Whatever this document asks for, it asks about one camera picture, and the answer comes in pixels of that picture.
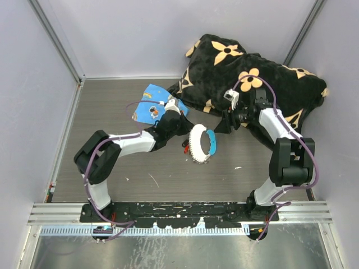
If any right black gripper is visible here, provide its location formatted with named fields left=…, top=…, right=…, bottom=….
left=214, top=103, right=255, bottom=135

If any white blue large keyring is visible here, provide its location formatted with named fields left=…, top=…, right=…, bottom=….
left=188, top=124, right=217, bottom=164

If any bunch of coloured keys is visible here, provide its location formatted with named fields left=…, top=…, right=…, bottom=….
left=182, top=139, right=190, bottom=154

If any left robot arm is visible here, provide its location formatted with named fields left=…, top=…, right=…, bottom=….
left=73, top=110, right=194, bottom=222

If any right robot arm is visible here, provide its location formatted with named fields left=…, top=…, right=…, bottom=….
left=215, top=89, right=315, bottom=221

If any blue space print cloth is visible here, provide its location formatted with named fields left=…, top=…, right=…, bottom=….
left=132, top=84, right=189, bottom=125

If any black floral plush pillow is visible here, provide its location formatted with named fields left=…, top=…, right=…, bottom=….
left=167, top=34, right=329, bottom=152

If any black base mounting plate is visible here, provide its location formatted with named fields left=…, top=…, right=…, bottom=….
left=80, top=201, right=280, bottom=229

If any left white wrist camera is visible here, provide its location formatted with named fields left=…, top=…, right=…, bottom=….
left=159, top=98, right=181, bottom=114

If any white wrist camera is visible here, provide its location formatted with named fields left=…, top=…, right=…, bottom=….
left=223, top=89, right=239, bottom=110
left=159, top=98, right=181, bottom=114

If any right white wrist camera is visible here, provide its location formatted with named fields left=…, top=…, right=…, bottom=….
left=223, top=89, right=239, bottom=110

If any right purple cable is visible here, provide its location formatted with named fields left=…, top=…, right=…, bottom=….
left=232, top=75, right=320, bottom=244

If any aluminium frame rail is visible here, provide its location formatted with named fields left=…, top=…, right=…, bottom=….
left=27, top=201, right=333, bottom=225

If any slotted cable duct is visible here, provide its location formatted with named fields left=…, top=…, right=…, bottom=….
left=39, top=225, right=250, bottom=237

